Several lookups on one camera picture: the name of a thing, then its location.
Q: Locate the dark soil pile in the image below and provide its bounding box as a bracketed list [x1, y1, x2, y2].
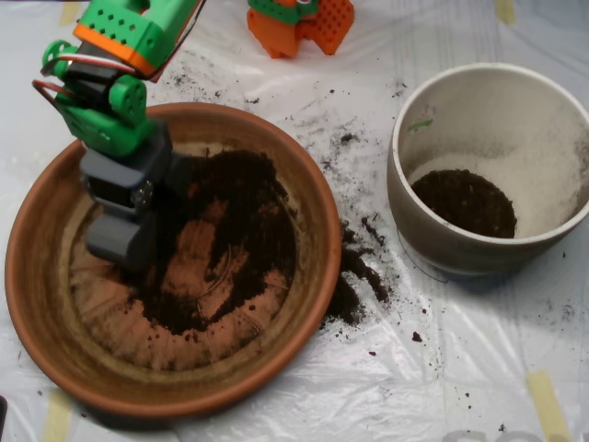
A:
[133, 149, 300, 337]

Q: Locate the dark soil heap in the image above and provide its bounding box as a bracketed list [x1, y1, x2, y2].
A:
[410, 169, 519, 239]

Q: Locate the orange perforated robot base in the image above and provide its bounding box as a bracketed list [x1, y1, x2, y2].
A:
[247, 0, 355, 59]

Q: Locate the terracotta plant saucer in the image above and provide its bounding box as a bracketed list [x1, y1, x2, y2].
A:
[4, 101, 342, 420]

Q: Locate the spilled dark soil patch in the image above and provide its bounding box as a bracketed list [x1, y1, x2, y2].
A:
[319, 218, 401, 331]

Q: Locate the white ceramic pot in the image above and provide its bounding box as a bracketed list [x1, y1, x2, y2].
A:
[386, 63, 589, 277]

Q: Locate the beige masking tape strip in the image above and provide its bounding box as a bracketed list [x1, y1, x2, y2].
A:
[527, 370, 572, 442]
[494, 0, 517, 25]
[59, 1, 80, 27]
[42, 390, 75, 442]

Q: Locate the clear plastic cover sheet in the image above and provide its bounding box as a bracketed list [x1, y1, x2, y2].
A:
[0, 0, 589, 442]

